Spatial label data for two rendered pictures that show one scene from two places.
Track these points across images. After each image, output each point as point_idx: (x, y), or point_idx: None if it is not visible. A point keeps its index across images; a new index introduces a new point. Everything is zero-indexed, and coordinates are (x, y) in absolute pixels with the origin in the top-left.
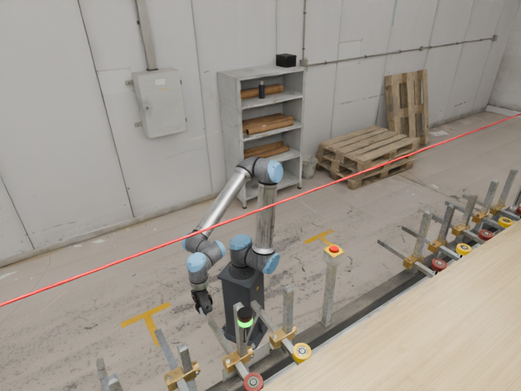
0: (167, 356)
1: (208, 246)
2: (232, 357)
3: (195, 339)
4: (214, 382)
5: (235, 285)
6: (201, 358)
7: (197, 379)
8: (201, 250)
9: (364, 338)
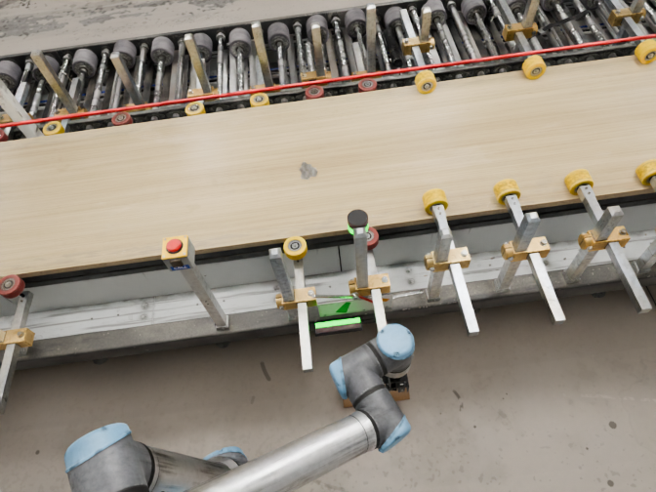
0: (462, 284)
1: (361, 370)
2: (376, 281)
3: None
4: (384, 471)
5: None
6: None
7: (408, 490)
8: (377, 375)
9: (217, 232)
